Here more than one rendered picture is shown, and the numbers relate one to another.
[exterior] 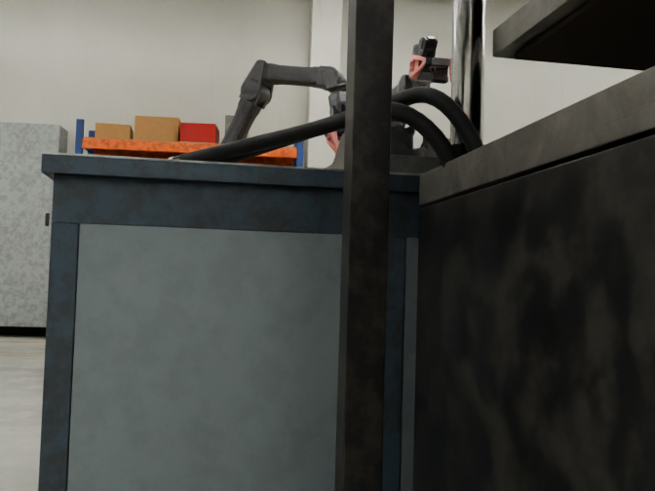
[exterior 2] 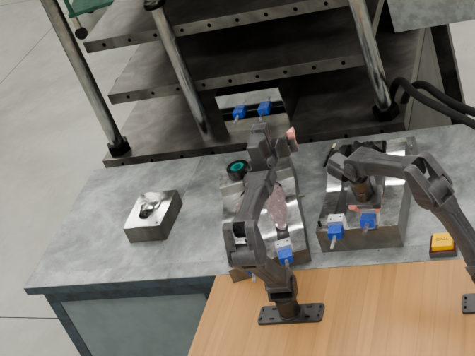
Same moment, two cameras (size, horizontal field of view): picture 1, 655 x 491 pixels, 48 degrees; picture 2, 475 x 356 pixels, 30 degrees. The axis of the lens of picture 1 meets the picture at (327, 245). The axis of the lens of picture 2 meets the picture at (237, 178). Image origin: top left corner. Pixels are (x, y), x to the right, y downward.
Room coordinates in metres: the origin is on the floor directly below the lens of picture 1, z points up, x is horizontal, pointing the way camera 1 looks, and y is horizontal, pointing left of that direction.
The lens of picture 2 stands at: (3.96, 0.97, 2.59)
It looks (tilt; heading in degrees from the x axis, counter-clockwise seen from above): 33 degrees down; 217
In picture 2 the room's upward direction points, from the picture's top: 22 degrees counter-clockwise
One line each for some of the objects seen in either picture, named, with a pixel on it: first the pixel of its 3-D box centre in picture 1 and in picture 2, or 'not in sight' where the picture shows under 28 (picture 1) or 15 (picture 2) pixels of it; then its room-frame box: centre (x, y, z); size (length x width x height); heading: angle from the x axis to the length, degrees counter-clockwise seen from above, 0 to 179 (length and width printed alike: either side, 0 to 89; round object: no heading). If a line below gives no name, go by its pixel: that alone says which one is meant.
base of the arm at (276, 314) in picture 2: not in sight; (287, 305); (2.39, -0.23, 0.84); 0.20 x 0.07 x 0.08; 101
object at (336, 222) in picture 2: not in sight; (335, 234); (2.13, -0.15, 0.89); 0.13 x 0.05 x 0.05; 10
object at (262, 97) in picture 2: not in sight; (266, 77); (1.16, -0.82, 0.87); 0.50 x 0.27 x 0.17; 10
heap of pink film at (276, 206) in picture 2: not in sight; (260, 203); (2.00, -0.47, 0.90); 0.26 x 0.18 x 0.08; 28
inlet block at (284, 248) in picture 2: not in sight; (286, 258); (2.21, -0.30, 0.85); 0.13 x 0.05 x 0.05; 28
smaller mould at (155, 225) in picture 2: not in sight; (153, 215); (2.01, -0.93, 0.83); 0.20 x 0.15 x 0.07; 10
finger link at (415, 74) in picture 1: (424, 65); (285, 138); (2.04, -0.26, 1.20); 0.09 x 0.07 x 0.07; 11
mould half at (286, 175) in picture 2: not in sight; (261, 212); (2.00, -0.48, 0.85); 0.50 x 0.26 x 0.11; 28
